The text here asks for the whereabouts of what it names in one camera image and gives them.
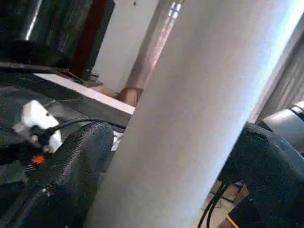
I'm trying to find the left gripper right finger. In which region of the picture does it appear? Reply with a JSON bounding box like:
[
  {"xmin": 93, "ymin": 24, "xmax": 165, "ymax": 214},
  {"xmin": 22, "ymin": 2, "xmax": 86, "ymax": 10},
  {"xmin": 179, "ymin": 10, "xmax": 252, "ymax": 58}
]
[{"xmin": 219, "ymin": 123, "xmax": 304, "ymax": 228}]

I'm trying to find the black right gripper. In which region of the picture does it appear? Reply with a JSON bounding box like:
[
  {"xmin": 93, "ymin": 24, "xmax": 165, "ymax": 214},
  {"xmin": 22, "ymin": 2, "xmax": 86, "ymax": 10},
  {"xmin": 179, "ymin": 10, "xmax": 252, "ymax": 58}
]
[{"xmin": 0, "ymin": 140, "xmax": 47, "ymax": 172}]

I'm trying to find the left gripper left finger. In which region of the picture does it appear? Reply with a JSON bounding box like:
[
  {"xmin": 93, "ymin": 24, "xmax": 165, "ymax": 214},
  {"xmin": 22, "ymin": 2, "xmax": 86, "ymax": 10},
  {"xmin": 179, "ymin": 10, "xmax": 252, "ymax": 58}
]
[{"xmin": 0, "ymin": 121, "xmax": 115, "ymax": 228}]

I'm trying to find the white plastic table leg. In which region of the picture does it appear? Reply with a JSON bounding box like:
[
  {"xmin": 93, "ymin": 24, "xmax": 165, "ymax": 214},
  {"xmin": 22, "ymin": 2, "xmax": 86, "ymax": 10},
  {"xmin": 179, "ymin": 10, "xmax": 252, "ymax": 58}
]
[{"xmin": 83, "ymin": 0, "xmax": 304, "ymax": 228}]

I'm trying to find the black plastic mat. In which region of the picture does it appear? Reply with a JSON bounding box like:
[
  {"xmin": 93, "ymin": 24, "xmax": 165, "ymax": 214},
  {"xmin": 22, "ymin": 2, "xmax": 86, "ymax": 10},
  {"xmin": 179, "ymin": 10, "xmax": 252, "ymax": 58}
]
[{"xmin": 0, "ymin": 71, "xmax": 136, "ymax": 190}]

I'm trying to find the white board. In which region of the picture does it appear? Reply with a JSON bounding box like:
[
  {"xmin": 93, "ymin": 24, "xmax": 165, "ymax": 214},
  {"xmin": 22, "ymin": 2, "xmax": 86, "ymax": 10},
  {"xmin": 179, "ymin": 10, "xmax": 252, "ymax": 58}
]
[{"xmin": 32, "ymin": 73, "xmax": 137, "ymax": 115}]

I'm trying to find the dark red wooden panel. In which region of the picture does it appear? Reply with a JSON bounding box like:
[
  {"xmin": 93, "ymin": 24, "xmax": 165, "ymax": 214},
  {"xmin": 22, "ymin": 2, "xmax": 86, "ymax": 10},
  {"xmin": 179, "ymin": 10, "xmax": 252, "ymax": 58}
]
[{"xmin": 70, "ymin": 0, "xmax": 116, "ymax": 80}]

